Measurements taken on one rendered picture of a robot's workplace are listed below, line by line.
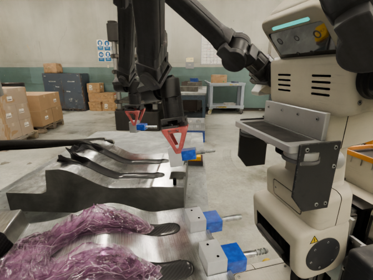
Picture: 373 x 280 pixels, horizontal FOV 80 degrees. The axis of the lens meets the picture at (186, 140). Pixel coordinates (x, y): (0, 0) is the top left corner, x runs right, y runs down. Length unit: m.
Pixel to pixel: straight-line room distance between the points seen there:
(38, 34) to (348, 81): 8.57
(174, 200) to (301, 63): 0.47
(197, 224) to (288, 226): 0.28
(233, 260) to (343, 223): 0.37
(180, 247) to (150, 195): 0.20
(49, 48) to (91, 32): 1.48
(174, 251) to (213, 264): 0.09
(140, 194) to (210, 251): 0.28
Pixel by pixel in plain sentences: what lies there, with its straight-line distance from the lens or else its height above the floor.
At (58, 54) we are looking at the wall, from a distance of 8.40.
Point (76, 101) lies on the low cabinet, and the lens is 7.63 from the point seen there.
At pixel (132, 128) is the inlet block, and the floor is 0.92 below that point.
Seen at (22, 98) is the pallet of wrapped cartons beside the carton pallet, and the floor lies 0.74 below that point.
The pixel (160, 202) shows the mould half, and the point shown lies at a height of 0.84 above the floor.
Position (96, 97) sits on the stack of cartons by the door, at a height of 0.41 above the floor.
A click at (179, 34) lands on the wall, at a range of 7.12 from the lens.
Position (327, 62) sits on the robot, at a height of 1.20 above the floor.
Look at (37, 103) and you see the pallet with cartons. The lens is 5.15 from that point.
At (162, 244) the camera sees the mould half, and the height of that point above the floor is 0.86.
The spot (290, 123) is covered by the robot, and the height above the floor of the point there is 1.06.
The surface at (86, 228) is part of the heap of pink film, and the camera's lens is 0.49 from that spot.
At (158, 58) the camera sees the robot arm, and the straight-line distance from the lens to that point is 0.54.
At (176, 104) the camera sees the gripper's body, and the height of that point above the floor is 1.10.
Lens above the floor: 1.18
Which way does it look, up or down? 17 degrees down
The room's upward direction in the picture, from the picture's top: straight up
